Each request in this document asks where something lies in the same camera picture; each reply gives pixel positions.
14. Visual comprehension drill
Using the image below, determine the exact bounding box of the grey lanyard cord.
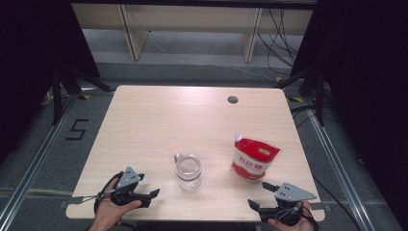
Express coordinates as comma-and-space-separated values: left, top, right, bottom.
76, 190, 117, 202

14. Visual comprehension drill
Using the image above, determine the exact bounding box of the black metal stand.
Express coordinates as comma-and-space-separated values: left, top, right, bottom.
51, 64, 115, 126
274, 66, 325, 127

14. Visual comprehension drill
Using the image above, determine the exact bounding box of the dark curtain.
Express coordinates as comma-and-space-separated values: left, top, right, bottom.
290, 0, 408, 225
0, 0, 101, 165

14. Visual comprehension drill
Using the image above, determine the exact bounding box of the white floor cable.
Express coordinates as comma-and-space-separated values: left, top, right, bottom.
147, 30, 277, 82

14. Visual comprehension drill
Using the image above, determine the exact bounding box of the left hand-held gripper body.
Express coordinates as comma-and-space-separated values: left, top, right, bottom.
110, 166, 152, 209

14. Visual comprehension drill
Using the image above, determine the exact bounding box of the aluminium floor rail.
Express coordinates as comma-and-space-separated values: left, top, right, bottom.
0, 94, 80, 227
304, 105, 370, 231

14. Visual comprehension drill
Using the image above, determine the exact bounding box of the clear glass jar with lid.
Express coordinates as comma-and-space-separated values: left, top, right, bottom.
173, 152, 203, 193

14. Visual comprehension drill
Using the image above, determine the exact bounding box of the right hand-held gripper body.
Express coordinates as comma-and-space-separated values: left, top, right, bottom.
258, 182, 318, 226

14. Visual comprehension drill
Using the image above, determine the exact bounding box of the person's left hand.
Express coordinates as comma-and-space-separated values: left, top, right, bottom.
89, 177, 142, 231

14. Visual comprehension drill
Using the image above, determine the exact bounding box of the grey tape strip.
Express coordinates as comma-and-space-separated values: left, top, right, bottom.
309, 201, 331, 212
59, 195, 85, 210

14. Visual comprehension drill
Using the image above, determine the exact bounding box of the hanging black cable bundle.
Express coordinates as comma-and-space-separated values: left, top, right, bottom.
257, 8, 300, 76

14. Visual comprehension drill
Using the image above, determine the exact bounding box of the red and white sugar bag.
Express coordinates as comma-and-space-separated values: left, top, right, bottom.
231, 132, 282, 182

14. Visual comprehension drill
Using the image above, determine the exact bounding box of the light wooden shelf unit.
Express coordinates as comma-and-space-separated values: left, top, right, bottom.
70, 3, 315, 64

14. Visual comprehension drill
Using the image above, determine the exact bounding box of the person's right hand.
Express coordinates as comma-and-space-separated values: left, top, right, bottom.
268, 200, 316, 231

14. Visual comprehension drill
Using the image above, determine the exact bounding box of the black floor cable bundle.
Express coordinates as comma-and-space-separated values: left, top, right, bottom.
290, 103, 340, 129

